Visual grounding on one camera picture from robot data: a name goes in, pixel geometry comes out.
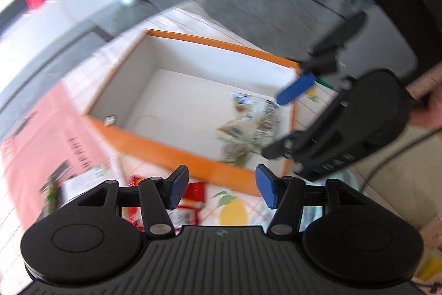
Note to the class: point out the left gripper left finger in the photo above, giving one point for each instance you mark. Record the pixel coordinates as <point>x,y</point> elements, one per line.
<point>159,195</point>

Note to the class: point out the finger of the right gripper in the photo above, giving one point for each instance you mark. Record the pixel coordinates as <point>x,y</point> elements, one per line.
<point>316,152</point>
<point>323,58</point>

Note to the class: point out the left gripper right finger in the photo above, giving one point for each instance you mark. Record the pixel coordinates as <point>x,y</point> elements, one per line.
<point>283,194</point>

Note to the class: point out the red snack packet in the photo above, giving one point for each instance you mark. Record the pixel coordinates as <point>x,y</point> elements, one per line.
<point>186,213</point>

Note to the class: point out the white blue chip bag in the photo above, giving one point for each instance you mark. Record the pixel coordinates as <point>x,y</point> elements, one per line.
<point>255,121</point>

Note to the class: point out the green clear snack pack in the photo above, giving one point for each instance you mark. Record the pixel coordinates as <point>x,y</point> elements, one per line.
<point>238,153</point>

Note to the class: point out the person right hand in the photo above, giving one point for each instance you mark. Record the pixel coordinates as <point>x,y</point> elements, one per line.
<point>426,88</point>

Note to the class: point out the orange white cardboard box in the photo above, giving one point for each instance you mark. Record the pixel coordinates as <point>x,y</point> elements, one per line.
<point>170,93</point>

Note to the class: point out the pink table mat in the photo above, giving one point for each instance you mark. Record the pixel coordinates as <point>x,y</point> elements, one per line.
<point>53,142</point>

